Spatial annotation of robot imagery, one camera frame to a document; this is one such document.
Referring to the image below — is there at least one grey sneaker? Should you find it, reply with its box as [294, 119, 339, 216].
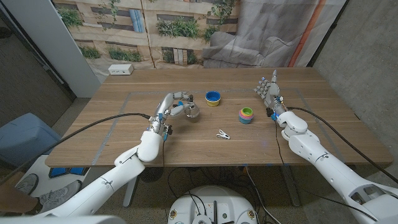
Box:
[15, 173, 40, 195]
[37, 179, 83, 214]

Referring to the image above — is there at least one blue and yellow toy cup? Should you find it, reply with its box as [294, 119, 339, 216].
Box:
[205, 90, 221, 108]

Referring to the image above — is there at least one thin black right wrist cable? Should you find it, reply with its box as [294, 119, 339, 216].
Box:
[274, 119, 379, 222]

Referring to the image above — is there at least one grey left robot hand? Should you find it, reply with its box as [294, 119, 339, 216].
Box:
[148, 91, 194, 134]

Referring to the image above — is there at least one white table leg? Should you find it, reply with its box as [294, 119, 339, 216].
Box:
[280, 164, 302, 208]
[123, 175, 140, 208]

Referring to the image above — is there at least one printed fabric backdrop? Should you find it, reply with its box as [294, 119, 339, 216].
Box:
[51, 0, 348, 83]

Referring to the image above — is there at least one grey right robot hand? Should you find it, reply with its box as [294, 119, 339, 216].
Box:
[254, 70, 289, 118]

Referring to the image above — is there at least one white power strip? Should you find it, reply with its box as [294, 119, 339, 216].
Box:
[108, 63, 134, 76]

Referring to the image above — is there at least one thin black left wrist cable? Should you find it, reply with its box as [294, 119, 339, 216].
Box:
[160, 138, 167, 169]

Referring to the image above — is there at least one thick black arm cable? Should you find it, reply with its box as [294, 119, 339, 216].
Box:
[287, 106, 398, 184]
[0, 112, 152, 185]

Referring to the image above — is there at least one white wall panel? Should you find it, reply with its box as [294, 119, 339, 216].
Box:
[1, 0, 102, 99]

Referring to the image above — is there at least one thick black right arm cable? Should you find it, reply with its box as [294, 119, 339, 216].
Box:
[287, 106, 398, 184]

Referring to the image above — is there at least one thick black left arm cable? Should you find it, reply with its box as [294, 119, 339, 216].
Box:
[0, 112, 152, 185]

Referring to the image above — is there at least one silver bell with black handle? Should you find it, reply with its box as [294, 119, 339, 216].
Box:
[183, 95, 201, 119]

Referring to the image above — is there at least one person's brown trouser leg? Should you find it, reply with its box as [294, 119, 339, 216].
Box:
[0, 183, 39, 214]

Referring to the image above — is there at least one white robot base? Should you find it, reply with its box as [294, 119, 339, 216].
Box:
[167, 185, 258, 224]

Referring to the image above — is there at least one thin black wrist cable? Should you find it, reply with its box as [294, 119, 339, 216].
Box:
[160, 138, 167, 169]
[274, 119, 379, 222]

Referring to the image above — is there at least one black round device under table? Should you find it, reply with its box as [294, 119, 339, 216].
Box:
[139, 167, 164, 183]

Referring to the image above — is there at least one rainbow stack of toy cups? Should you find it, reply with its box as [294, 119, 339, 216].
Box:
[238, 106, 254, 124]

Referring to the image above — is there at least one white robot torso edge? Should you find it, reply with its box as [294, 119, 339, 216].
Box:
[0, 215, 127, 224]

